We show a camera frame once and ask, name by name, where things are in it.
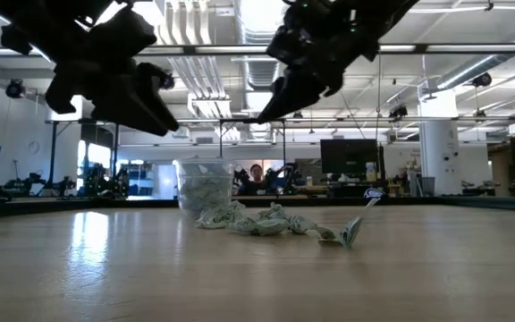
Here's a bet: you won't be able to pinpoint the clear plastic cup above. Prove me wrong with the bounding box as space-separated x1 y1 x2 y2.
175 156 237 220

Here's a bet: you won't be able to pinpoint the black table frame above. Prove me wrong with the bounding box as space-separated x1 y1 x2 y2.
0 195 515 220

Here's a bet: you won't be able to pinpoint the grey ceiling pipe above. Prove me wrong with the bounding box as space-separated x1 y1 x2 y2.
435 24 515 91

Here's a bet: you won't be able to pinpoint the white round column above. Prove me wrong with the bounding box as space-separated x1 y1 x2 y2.
418 89 463 197

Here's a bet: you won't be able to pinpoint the silver ribbed ceiling duct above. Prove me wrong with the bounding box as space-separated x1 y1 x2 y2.
235 0 295 141

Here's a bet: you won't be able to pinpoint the black background rig frame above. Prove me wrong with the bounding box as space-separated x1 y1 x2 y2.
44 116 122 199
217 116 288 199

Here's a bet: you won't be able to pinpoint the black computer monitor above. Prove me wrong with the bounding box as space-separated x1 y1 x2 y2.
319 138 380 176

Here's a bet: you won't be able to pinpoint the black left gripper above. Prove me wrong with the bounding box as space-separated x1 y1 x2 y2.
44 50 182 138

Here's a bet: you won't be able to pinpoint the black overhead frame bar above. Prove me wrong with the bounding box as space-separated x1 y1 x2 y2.
0 43 515 56

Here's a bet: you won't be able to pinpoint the person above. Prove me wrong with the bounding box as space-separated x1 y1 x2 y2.
238 163 271 197

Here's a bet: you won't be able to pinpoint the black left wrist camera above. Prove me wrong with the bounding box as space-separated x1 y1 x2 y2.
88 6 158 58

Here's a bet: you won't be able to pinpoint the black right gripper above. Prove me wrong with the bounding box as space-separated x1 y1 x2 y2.
256 0 378 126

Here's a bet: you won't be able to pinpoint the white ceiling pipes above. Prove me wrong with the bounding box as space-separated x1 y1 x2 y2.
149 0 236 121

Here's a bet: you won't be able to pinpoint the black ceiling spotlight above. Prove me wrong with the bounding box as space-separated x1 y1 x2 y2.
158 72 177 91
470 71 494 89
4 79 27 100

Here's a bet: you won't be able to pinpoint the grey waste bin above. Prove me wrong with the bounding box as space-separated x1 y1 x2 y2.
420 176 436 197

